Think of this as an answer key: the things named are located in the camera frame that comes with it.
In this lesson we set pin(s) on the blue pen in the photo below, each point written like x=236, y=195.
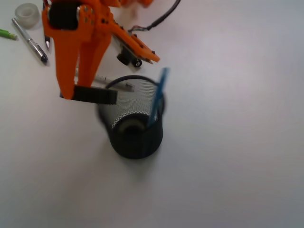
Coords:
x=47, y=38

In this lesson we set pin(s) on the silver pen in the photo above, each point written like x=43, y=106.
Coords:
x=31, y=43

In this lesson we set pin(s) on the large black tape roll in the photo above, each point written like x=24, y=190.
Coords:
x=96, y=95

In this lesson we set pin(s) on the small black tape roll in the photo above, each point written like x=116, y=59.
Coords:
x=131, y=126

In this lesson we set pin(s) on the yellow black marker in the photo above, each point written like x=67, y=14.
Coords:
x=125, y=55

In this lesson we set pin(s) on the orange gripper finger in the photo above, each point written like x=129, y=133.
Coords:
x=91, y=54
x=67, y=44

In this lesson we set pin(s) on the black mesh pen holder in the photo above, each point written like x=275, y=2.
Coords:
x=133, y=105

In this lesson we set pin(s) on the clear tape roll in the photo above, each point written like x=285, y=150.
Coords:
x=30, y=15

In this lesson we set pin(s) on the green pen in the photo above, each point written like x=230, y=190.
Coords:
x=6, y=34

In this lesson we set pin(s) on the blue plastic stick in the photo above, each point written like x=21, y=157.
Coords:
x=158, y=95

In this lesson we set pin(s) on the white pen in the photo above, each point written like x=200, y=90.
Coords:
x=124, y=86

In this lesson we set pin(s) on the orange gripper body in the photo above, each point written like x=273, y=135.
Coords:
x=80, y=20

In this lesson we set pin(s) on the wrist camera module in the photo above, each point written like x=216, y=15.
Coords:
x=133, y=44

